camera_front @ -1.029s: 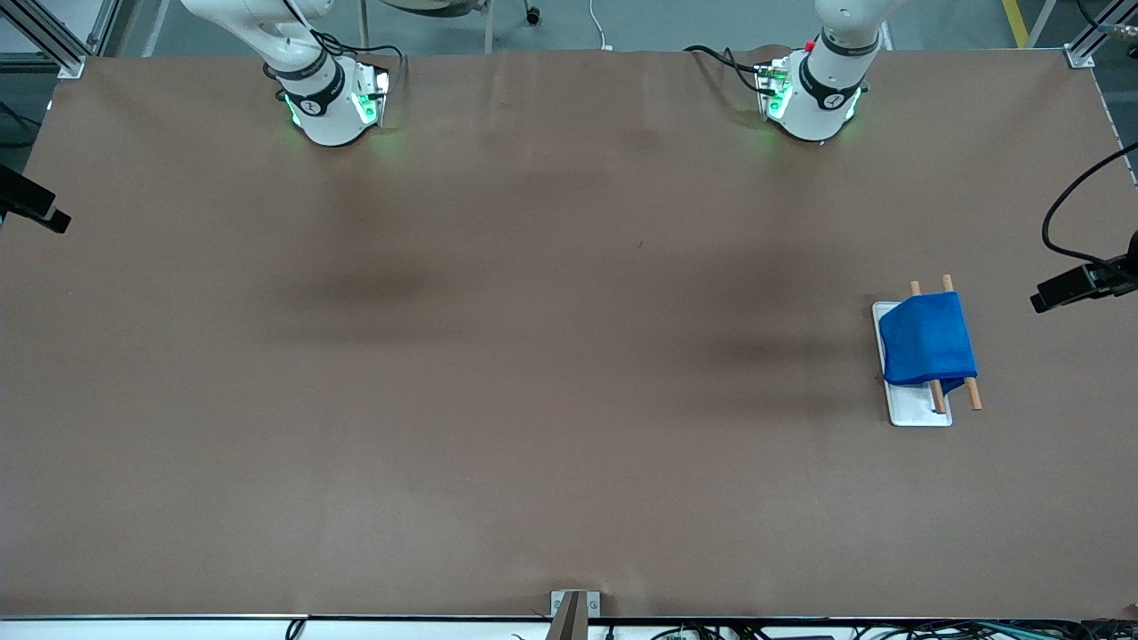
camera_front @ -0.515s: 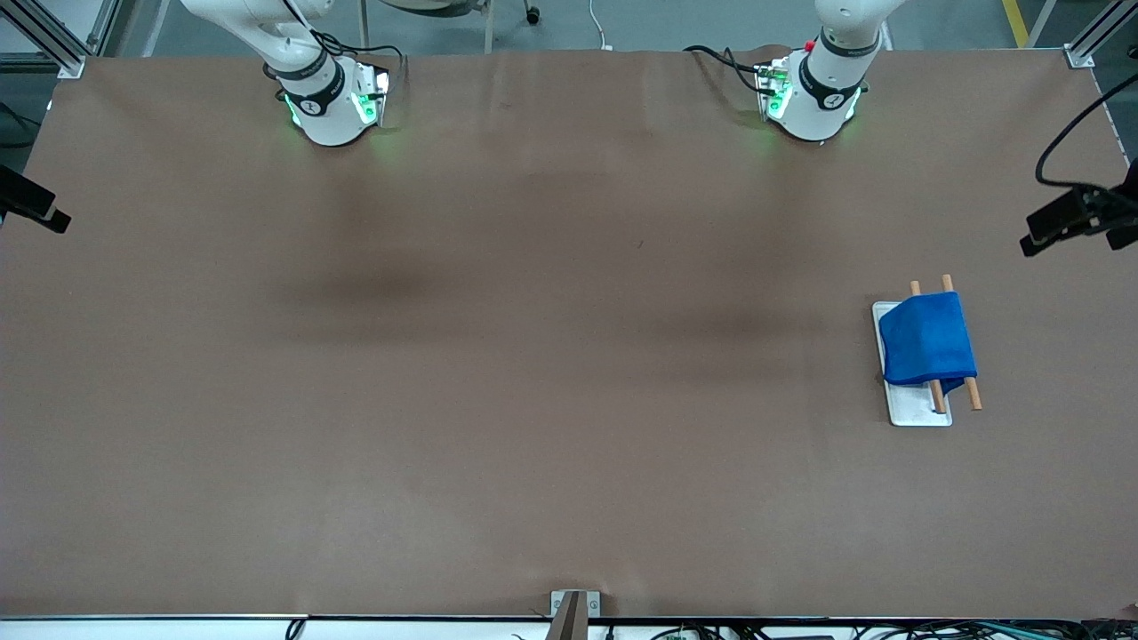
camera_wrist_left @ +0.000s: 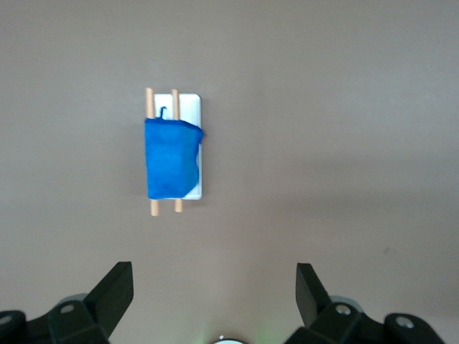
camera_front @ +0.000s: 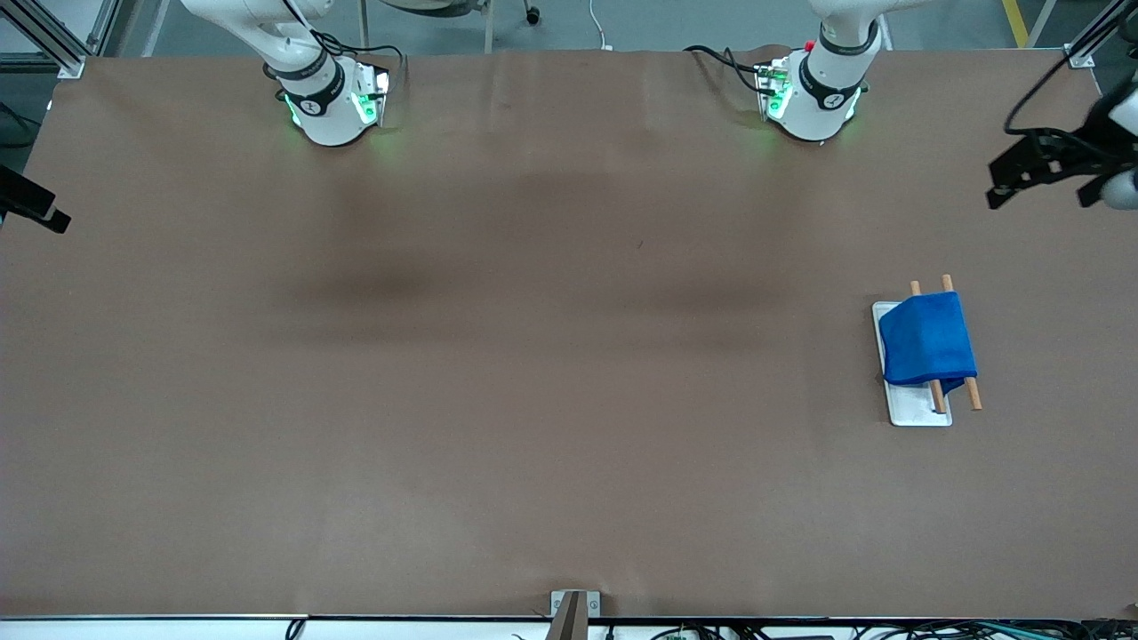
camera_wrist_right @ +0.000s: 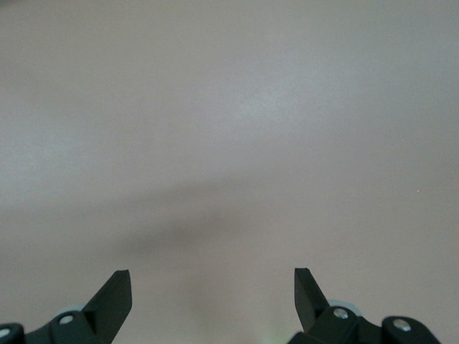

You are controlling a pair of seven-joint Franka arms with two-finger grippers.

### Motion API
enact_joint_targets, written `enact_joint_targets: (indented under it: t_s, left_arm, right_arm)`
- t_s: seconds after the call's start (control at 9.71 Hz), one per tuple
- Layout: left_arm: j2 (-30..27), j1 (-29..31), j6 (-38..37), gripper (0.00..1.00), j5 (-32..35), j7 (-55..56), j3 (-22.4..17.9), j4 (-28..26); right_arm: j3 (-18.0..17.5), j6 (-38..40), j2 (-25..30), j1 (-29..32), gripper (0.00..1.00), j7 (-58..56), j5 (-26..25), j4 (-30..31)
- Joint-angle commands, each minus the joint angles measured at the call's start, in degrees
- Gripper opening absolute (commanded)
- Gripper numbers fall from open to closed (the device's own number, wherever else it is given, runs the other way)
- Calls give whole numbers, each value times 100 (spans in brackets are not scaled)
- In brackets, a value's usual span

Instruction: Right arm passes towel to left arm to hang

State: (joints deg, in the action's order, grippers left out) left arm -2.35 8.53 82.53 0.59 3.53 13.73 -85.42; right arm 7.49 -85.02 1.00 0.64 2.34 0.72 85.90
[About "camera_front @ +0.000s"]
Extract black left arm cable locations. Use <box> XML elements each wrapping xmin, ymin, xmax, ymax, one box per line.
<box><xmin>1005</xmin><ymin>0</ymin><xmax>1121</xmax><ymax>136</ymax></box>

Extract blue microfibre towel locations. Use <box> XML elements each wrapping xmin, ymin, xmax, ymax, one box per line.
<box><xmin>878</xmin><ymin>292</ymin><xmax>979</xmax><ymax>398</ymax></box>

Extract brown table cover mat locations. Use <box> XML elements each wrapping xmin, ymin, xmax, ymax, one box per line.
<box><xmin>0</xmin><ymin>49</ymin><xmax>1138</xmax><ymax>620</ymax></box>

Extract bundle of cables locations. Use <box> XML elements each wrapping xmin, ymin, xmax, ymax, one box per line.
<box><xmin>511</xmin><ymin>619</ymin><xmax>1138</xmax><ymax>640</ymax></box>

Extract black base power cable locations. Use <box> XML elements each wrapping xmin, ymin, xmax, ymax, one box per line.
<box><xmin>683</xmin><ymin>44</ymin><xmax>776</xmax><ymax>95</ymax></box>

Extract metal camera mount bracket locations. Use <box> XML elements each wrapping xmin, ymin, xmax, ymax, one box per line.
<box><xmin>546</xmin><ymin>590</ymin><xmax>602</xmax><ymax>640</ymax></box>

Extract chair base with caster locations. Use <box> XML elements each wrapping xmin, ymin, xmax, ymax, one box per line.
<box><xmin>359</xmin><ymin>0</ymin><xmax>543</xmax><ymax>54</ymax></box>

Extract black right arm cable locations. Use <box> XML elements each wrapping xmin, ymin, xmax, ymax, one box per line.
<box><xmin>262</xmin><ymin>0</ymin><xmax>406</xmax><ymax>90</ymax></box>

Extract white towel rack wooden bars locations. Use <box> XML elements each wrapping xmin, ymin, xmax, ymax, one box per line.
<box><xmin>871</xmin><ymin>274</ymin><xmax>983</xmax><ymax>428</ymax></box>

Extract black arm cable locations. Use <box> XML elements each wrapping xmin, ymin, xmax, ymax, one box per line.
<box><xmin>1005</xmin><ymin>0</ymin><xmax>1121</xmax><ymax>136</ymax></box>
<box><xmin>262</xmin><ymin>0</ymin><xmax>406</xmax><ymax>90</ymax></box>

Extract aluminium frame profile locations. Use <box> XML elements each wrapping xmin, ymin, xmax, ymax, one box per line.
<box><xmin>0</xmin><ymin>0</ymin><xmax>121</xmax><ymax>79</ymax></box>
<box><xmin>1062</xmin><ymin>0</ymin><xmax>1138</xmax><ymax>70</ymax></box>

